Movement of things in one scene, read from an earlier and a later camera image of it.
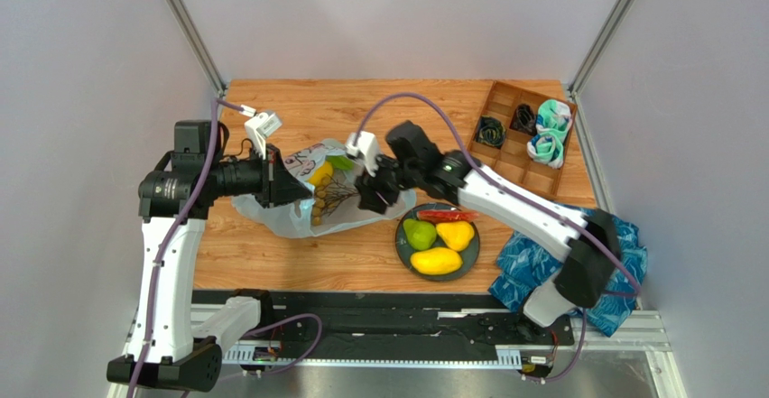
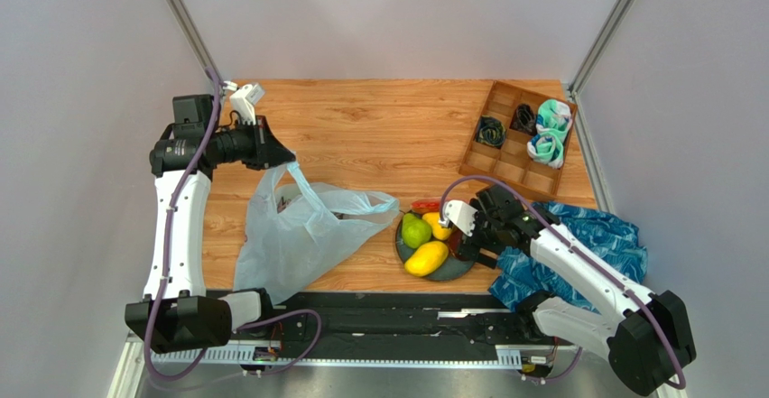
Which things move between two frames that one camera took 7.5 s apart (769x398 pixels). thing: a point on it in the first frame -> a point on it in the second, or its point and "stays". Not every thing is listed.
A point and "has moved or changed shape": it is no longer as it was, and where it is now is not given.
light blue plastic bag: [330, 173] -> [294, 233]
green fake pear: [421, 234] stays
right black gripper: [384, 180] -> [481, 228]
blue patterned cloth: [524, 260] stays
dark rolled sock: [491, 131] stays
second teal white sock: [546, 148] stays
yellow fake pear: [457, 235] has moved or changed shape
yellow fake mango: [436, 261] has moved or changed shape
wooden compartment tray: [524, 137] stays
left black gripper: [280, 187] -> [266, 151]
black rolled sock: [524, 119] stays
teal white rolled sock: [553, 115] stays
